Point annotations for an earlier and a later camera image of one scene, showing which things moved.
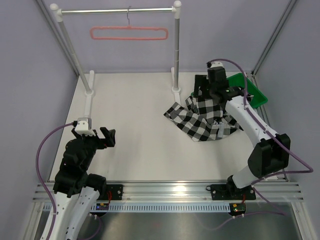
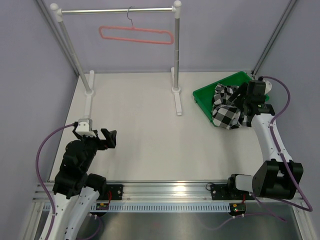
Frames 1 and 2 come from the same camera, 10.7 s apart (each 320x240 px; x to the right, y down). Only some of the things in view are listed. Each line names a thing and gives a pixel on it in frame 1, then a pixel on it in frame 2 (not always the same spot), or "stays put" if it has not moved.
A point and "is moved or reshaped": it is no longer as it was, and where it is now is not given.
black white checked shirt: [202, 119] is moved or reshaped
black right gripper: [201, 81] to [242, 90]
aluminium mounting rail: [200, 190] stays put
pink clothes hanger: [104, 27] to [157, 30]
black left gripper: [109, 135] stays put
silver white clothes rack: [89, 84] stays put
